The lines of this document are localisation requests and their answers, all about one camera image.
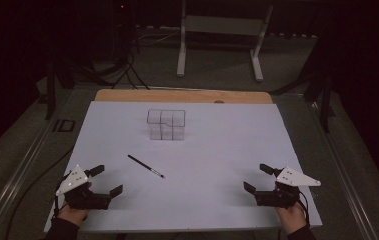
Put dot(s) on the metal floor rail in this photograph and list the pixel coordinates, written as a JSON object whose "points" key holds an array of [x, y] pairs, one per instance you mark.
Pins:
{"points": [[17, 173], [343, 173]]}

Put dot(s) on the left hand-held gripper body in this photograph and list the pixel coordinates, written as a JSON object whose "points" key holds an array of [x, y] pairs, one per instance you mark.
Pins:
{"points": [[83, 198]]}

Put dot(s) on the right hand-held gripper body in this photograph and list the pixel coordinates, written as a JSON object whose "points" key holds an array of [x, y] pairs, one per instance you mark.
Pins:
{"points": [[277, 197]]}

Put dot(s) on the clear acrylic organizer box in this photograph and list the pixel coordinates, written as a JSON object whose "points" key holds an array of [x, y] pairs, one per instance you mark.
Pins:
{"points": [[167, 125]]}

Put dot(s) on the black pen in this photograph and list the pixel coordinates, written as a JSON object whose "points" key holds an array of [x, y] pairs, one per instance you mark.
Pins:
{"points": [[145, 166]]}

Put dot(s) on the white metal stand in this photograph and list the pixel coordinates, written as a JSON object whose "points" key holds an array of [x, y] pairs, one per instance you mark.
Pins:
{"points": [[223, 25]]}

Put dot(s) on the person's left hand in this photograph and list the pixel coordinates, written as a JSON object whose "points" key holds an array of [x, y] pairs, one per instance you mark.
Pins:
{"points": [[72, 216]]}

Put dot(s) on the person's right hand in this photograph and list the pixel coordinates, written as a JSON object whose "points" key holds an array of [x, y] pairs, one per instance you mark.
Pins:
{"points": [[292, 218]]}

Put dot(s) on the black tripod stand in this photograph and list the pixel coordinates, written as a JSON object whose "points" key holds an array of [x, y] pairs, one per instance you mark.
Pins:
{"points": [[325, 100], [51, 90]]}

